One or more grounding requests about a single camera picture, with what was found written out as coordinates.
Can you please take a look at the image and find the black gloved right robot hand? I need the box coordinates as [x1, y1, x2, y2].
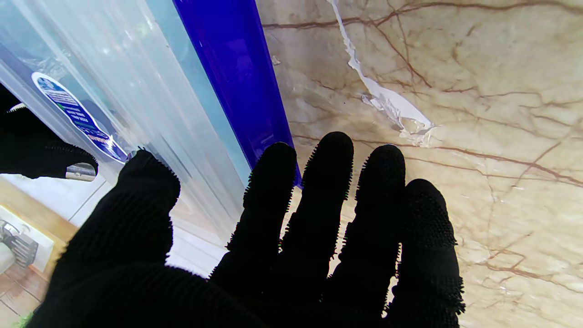
[0, 83, 99, 181]

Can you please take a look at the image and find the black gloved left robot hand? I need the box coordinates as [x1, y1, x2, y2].
[26, 131, 467, 328]

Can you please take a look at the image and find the clear plastic crate lid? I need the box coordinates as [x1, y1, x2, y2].
[0, 0, 249, 246]

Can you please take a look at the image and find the clear plastic bag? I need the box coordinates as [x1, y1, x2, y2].
[145, 0, 253, 176]

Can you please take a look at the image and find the printed kitchen backdrop banner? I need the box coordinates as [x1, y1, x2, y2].
[0, 172, 228, 328]

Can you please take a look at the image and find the torn clear plastic scrap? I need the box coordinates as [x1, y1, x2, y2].
[327, 0, 435, 149]

